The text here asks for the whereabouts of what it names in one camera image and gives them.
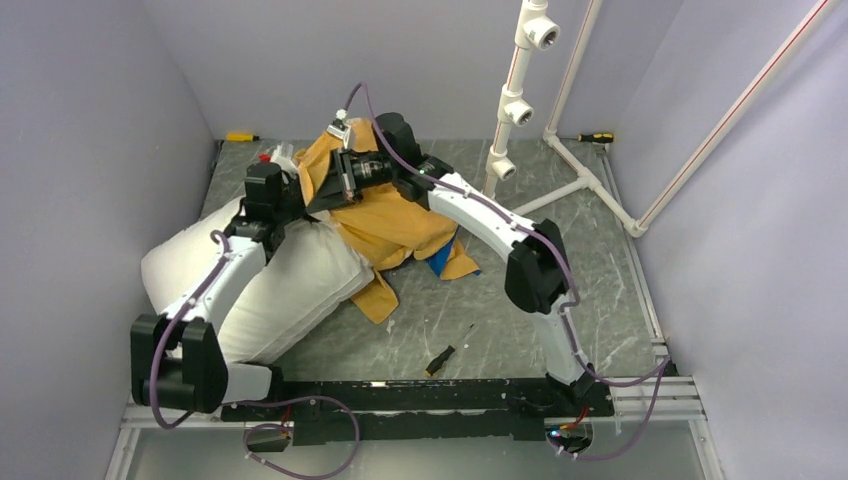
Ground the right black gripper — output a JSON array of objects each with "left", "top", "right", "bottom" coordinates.
[{"left": 305, "top": 149, "right": 397, "bottom": 217}]

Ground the yellow blue pillowcase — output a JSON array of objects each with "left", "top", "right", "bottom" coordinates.
[{"left": 294, "top": 118, "right": 479, "bottom": 324}]

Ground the white pillow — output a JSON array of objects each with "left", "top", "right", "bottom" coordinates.
[{"left": 140, "top": 200, "right": 374, "bottom": 364}]

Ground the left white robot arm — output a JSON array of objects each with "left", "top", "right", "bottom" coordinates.
[{"left": 130, "top": 162, "right": 305, "bottom": 420}]

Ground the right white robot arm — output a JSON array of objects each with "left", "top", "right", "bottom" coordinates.
[{"left": 296, "top": 112, "right": 603, "bottom": 415}]

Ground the yellow screwdriver at back left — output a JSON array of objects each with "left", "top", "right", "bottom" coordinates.
[{"left": 225, "top": 132, "right": 260, "bottom": 142}]

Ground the black yellow screwdriver on table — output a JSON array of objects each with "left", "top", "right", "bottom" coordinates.
[{"left": 424, "top": 323, "right": 475, "bottom": 377}]

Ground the screwdriver at back right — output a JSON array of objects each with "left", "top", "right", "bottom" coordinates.
[{"left": 577, "top": 132, "right": 615, "bottom": 144}]

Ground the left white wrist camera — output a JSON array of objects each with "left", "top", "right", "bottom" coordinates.
[{"left": 257, "top": 141, "right": 299, "bottom": 182}]

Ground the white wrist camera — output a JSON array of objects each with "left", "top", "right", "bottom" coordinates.
[
  {"left": 257, "top": 141, "right": 299, "bottom": 182},
  {"left": 325, "top": 109, "right": 354, "bottom": 149}
]

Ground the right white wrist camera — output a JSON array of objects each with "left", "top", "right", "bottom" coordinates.
[{"left": 325, "top": 109, "right": 354, "bottom": 149}]

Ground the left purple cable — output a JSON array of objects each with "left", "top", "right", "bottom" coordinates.
[{"left": 146, "top": 229, "right": 362, "bottom": 480}]

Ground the purple cable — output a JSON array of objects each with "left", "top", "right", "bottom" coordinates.
[
  {"left": 341, "top": 82, "right": 678, "bottom": 464},
  {"left": 146, "top": 229, "right": 362, "bottom": 480}
]

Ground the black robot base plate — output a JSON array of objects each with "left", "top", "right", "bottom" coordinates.
[{"left": 221, "top": 377, "right": 615, "bottom": 446}]

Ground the white PVC pipe frame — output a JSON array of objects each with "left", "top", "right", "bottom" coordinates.
[{"left": 487, "top": 1, "right": 842, "bottom": 238}]

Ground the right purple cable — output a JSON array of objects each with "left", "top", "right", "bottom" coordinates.
[{"left": 341, "top": 82, "right": 678, "bottom": 464}]

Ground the aluminium rail frame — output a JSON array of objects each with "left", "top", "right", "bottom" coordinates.
[{"left": 105, "top": 142, "right": 727, "bottom": 480}]

